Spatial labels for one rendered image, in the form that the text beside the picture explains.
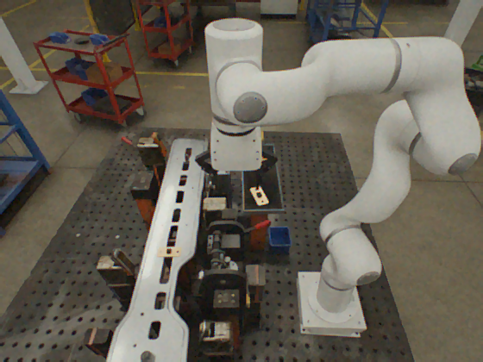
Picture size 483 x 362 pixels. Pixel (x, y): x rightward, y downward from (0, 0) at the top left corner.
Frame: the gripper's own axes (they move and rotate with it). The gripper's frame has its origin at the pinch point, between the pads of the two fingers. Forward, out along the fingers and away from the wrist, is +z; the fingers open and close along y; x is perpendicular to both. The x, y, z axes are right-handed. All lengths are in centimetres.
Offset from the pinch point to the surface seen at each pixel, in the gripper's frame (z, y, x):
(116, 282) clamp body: 50, 42, -2
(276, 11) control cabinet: 129, -88, -674
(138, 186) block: 42, 43, -42
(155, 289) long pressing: 45, 27, 3
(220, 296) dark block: 33.4, 5.1, 10.7
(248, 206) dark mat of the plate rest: 28.8, -3.7, -18.2
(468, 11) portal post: 41, -246, -299
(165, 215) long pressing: 45, 29, -28
